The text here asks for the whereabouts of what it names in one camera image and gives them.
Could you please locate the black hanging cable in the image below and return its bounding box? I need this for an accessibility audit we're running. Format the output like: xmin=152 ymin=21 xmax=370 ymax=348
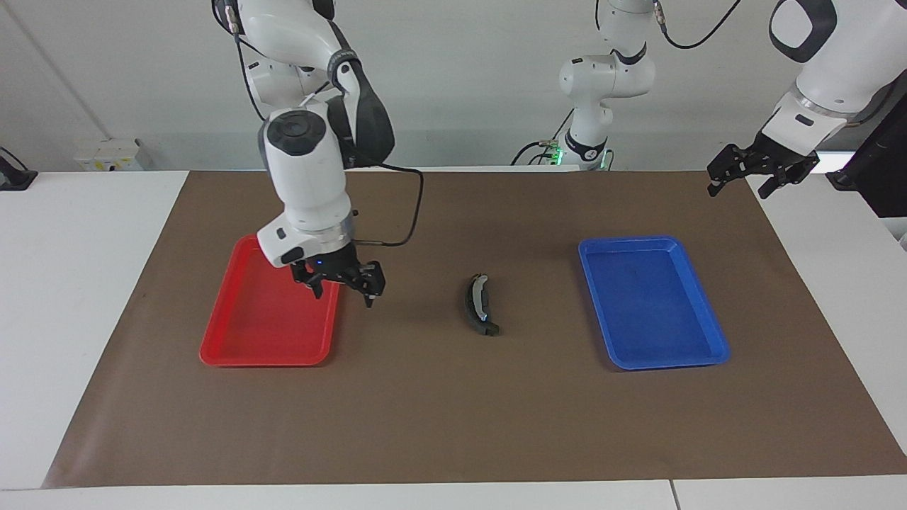
xmin=653 ymin=0 xmax=742 ymax=51

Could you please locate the dark brake pad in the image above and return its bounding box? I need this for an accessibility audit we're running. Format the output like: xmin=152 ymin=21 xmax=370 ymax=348
xmin=464 ymin=282 xmax=490 ymax=331

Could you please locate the black stand base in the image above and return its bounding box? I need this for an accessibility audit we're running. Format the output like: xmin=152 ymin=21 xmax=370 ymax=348
xmin=0 ymin=147 xmax=38 ymax=192

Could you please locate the brown table mat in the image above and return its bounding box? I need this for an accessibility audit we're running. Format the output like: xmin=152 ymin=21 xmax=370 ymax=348
xmin=43 ymin=170 xmax=907 ymax=489

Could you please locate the white wall socket box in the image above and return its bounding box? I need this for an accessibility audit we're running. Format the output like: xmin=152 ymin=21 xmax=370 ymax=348
xmin=74 ymin=138 xmax=153 ymax=172

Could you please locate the red plastic tray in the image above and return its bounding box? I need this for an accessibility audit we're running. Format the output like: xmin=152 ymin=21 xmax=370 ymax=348
xmin=200 ymin=235 xmax=341 ymax=368

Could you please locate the blue plastic tray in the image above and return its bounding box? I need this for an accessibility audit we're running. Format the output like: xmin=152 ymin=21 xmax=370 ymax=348
xmin=578 ymin=236 xmax=731 ymax=370

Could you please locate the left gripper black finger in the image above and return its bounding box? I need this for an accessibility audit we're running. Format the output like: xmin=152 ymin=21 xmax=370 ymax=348
xmin=706 ymin=144 xmax=749 ymax=198
xmin=757 ymin=154 xmax=821 ymax=200

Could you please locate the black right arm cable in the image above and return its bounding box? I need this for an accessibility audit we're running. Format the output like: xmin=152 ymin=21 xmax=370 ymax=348
xmin=227 ymin=14 xmax=424 ymax=249

